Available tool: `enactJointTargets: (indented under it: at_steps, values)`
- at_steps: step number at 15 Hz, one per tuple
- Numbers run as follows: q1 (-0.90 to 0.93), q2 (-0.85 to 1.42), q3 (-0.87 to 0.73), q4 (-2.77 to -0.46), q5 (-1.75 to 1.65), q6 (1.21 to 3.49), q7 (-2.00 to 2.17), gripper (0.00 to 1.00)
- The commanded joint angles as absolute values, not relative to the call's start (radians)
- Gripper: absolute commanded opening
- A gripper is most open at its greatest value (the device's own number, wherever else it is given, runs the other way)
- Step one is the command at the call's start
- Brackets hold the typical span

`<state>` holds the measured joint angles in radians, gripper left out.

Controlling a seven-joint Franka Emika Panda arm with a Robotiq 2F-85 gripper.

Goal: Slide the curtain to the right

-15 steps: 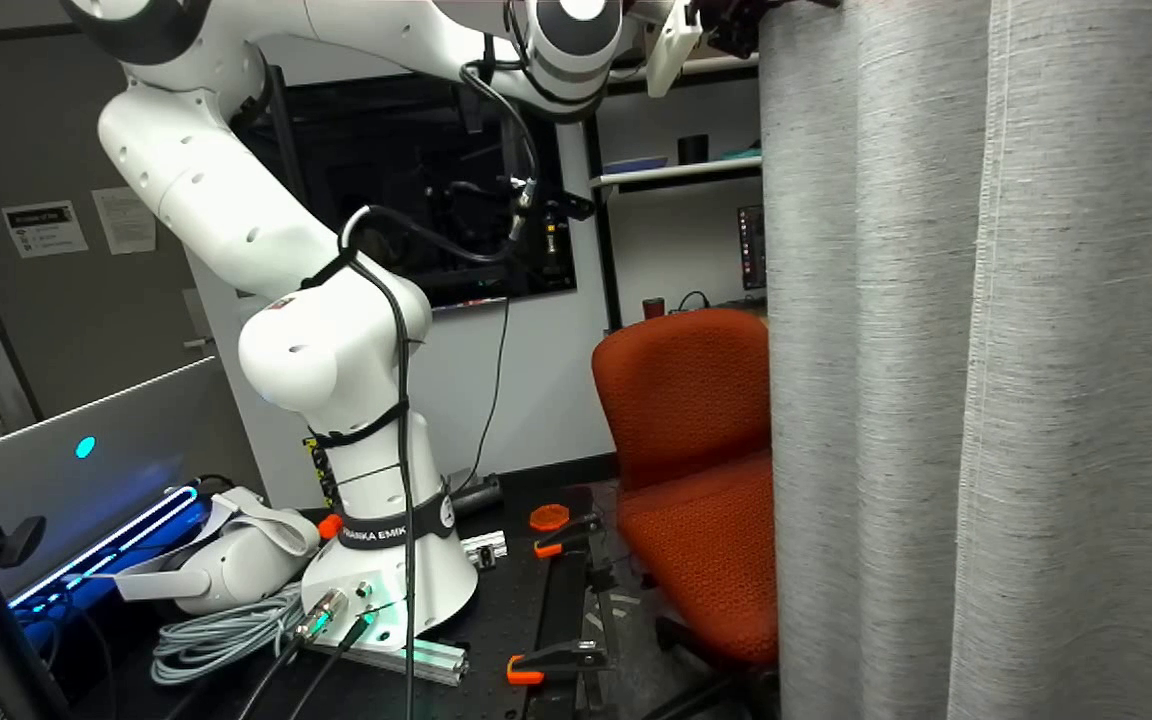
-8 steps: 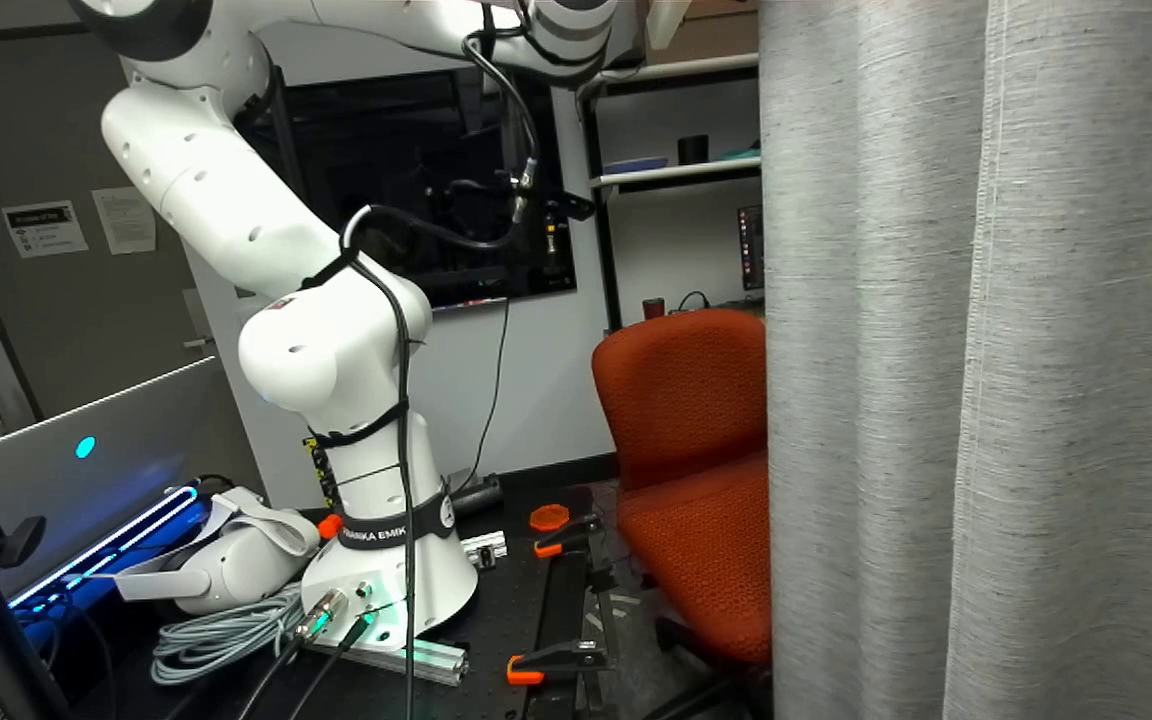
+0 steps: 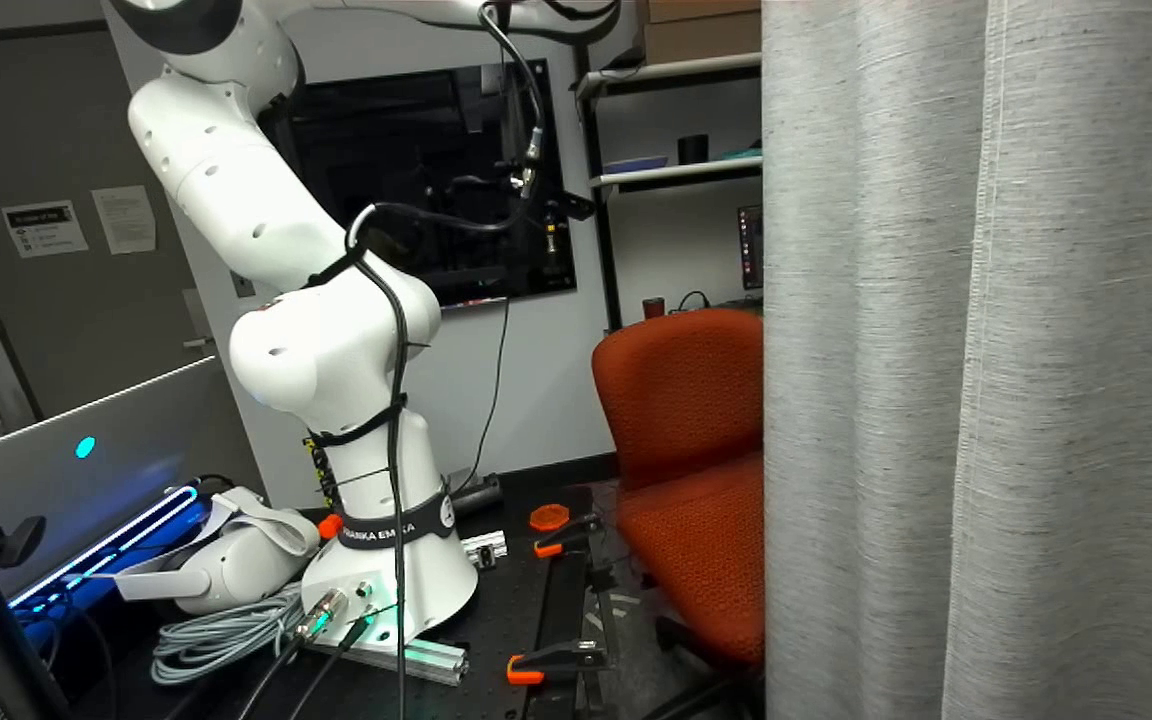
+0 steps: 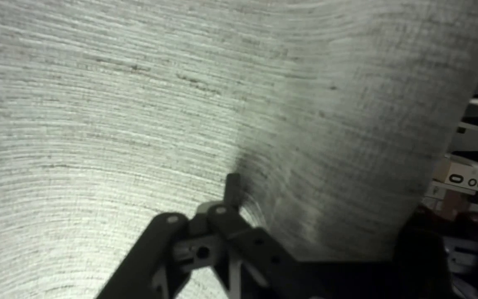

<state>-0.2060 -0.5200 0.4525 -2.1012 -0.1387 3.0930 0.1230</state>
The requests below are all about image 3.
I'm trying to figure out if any grey fabric curtain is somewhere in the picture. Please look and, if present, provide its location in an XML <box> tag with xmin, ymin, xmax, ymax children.
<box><xmin>762</xmin><ymin>0</ymin><xmax>1152</xmax><ymax>720</ymax></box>

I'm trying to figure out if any orange fabric office chair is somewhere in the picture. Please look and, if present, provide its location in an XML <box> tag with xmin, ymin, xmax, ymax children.
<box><xmin>589</xmin><ymin>302</ymin><xmax>768</xmax><ymax>672</ymax></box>

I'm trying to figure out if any orange black bar clamp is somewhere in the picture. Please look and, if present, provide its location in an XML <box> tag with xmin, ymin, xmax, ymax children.
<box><xmin>505</xmin><ymin>639</ymin><xmax>610</xmax><ymax>691</ymax></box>
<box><xmin>525</xmin><ymin>498</ymin><xmax>610</xmax><ymax>563</ymax></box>

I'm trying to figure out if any metal storage shelf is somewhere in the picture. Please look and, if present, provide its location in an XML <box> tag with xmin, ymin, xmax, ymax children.
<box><xmin>571</xmin><ymin>49</ymin><xmax>768</xmax><ymax>331</ymax></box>

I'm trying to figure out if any cardboard box on shelf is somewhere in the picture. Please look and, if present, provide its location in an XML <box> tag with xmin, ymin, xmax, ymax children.
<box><xmin>641</xmin><ymin>0</ymin><xmax>763</xmax><ymax>69</ymax></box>

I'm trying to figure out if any white VR headset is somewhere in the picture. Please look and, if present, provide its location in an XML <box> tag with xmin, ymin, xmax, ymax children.
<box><xmin>113</xmin><ymin>484</ymin><xmax>326</xmax><ymax>618</ymax></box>

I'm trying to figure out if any plain white paper sheet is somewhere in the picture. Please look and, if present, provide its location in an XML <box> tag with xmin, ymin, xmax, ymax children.
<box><xmin>90</xmin><ymin>180</ymin><xmax>161</xmax><ymax>260</ymax></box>

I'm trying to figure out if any grey door with notices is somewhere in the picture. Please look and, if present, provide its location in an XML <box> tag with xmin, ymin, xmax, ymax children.
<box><xmin>0</xmin><ymin>20</ymin><xmax>215</xmax><ymax>419</ymax></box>

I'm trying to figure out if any grey panel with cyan light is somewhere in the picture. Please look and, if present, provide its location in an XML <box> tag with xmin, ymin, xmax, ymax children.
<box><xmin>0</xmin><ymin>353</ymin><xmax>268</xmax><ymax>566</ymax></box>

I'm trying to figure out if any blue lit computer case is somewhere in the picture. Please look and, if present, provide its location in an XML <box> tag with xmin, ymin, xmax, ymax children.
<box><xmin>0</xmin><ymin>484</ymin><xmax>215</xmax><ymax>720</ymax></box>

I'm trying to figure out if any white printed notice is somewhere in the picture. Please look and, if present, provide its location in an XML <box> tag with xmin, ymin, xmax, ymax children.
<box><xmin>0</xmin><ymin>196</ymin><xmax>91</xmax><ymax>260</ymax></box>

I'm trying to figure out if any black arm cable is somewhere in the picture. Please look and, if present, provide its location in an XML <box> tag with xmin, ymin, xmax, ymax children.
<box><xmin>306</xmin><ymin>0</ymin><xmax>629</xmax><ymax>720</ymax></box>

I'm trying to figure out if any large black wall screen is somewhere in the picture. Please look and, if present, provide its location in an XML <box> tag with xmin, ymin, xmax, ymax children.
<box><xmin>255</xmin><ymin>54</ymin><xmax>580</xmax><ymax>314</ymax></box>

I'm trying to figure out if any aluminium base plate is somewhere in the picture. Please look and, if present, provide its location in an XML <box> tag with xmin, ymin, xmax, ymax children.
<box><xmin>294</xmin><ymin>618</ymin><xmax>468</xmax><ymax>686</ymax></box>

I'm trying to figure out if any coiled grey cable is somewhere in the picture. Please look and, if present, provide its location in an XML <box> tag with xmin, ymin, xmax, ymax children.
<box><xmin>146</xmin><ymin>589</ymin><xmax>310</xmax><ymax>691</ymax></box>

